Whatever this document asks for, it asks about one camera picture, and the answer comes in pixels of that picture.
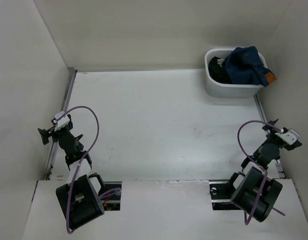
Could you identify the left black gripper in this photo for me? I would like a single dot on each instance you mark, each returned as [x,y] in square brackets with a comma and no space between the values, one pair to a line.
[45,133]

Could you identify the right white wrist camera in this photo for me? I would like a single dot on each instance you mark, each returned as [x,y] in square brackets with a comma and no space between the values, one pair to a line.
[288,136]

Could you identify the dark blue denim trousers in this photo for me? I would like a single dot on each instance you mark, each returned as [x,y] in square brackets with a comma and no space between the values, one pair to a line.
[243,66]

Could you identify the grey white garment in basket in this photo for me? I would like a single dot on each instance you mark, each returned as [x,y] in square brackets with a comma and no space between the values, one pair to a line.
[220,61]

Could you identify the left aluminium table rail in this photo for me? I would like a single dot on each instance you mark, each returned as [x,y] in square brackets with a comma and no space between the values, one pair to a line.
[65,103]

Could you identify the white plastic laundry basket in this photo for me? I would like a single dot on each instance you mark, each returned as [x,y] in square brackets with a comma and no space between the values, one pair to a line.
[221,90]

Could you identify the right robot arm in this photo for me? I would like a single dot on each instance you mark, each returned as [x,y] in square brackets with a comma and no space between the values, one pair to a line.
[257,193]

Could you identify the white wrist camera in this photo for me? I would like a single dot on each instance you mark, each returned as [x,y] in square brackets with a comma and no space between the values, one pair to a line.
[60,120]
[288,136]

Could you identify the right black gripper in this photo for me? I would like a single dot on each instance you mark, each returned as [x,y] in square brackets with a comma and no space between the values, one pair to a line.
[296,144]

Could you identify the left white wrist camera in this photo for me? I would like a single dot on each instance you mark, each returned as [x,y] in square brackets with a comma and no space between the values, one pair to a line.
[60,120]

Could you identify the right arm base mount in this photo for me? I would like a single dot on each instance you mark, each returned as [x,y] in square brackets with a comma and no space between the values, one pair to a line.
[221,192]

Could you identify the black garment in basket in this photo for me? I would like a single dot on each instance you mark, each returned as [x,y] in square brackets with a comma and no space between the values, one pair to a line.
[217,72]

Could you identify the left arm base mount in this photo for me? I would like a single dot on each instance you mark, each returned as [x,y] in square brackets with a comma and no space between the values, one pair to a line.
[112,200]

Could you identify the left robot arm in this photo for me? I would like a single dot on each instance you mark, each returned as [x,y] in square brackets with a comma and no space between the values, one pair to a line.
[78,197]

